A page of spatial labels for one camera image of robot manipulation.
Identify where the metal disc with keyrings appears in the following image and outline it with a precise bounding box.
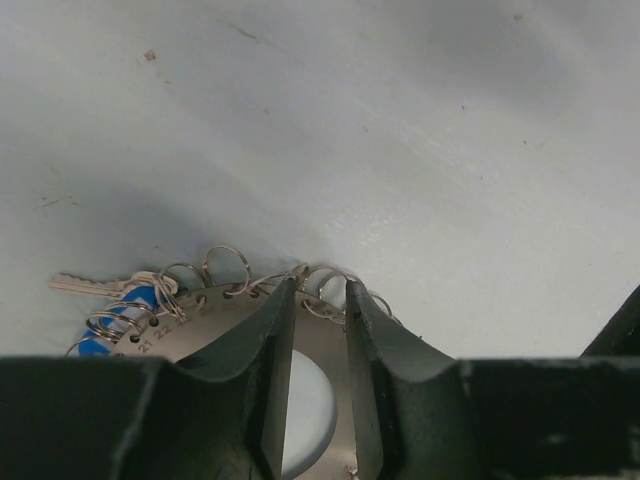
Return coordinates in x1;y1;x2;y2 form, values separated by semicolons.
67;244;396;480

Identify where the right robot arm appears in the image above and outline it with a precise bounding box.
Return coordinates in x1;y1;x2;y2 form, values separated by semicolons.
582;287;640;356

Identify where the blue key tag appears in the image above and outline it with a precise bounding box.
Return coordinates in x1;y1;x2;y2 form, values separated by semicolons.
48;269;179;326

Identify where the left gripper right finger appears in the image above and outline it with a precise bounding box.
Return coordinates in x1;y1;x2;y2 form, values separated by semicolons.
346;281;639;479

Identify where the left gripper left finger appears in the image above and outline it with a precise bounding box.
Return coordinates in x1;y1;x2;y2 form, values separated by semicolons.
1;278;297;479

